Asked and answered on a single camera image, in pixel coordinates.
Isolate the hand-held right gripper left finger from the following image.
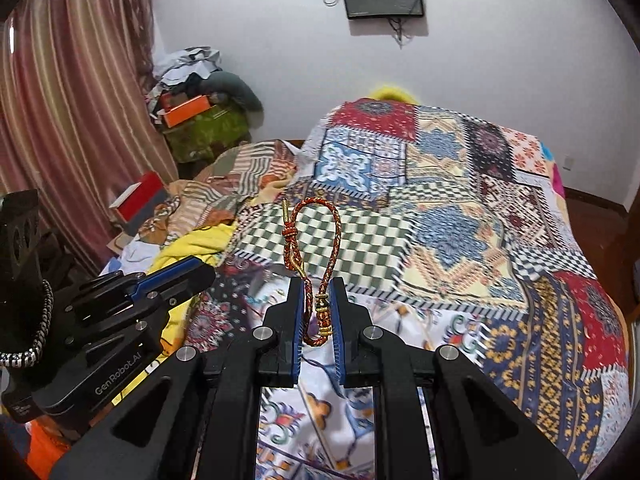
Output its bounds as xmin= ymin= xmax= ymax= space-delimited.
xmin=50 ymin=276 xmax=306 ymax=480

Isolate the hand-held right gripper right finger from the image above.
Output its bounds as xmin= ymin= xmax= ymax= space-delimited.
xmin=327 ymin=277 xmax=582 ymax=480

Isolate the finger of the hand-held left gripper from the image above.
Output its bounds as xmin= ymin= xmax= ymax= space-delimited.
xmin=64 ymin=257 xmax=205 ymax=318
xmin=74 ymin=265 xmax=217 ymax=357

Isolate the red braided bracelet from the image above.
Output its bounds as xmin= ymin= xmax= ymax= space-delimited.
xmin=280 ymin=198 xmax=344 ymax=349

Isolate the yellow cloth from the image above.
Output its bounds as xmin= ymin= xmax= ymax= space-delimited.
xmin=149 ymin=222 xmax=237 ymax=361

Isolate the red box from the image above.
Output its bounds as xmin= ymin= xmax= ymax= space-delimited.
xmin=109 ymin=171 xmax=169 ymax=227

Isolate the striped orange blanket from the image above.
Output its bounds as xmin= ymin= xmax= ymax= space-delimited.
xmin=166 ymin=139 xmax=307 ymax=233

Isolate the patchwork printed blanket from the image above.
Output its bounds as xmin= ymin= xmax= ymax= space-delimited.
xmin=165 ymin=99 xmax=632 ymax=480

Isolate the green cloth covered table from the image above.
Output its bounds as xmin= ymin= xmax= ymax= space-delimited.
xmin=162 ymin=104 xmax=252 ymax=164

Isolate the orange box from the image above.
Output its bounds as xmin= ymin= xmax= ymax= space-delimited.
xmin=162 ymin=94 xmax=211 ymax=129

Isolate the striped red curtain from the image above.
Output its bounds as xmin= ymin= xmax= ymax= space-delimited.
xmin=0 ymin=0 xmax=180 ymax=283

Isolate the pile of clothes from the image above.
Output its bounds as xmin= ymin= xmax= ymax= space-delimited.
xmin=149 ymin=47 xmax=264 ymax=127

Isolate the yellow fluffy object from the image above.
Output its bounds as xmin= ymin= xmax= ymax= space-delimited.
xmin=369 ymin=84 xmax=419 ymax=107

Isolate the black white braided cord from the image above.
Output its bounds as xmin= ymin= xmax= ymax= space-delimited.
xmin=0 ymin=279 xmax=54 ymax=369

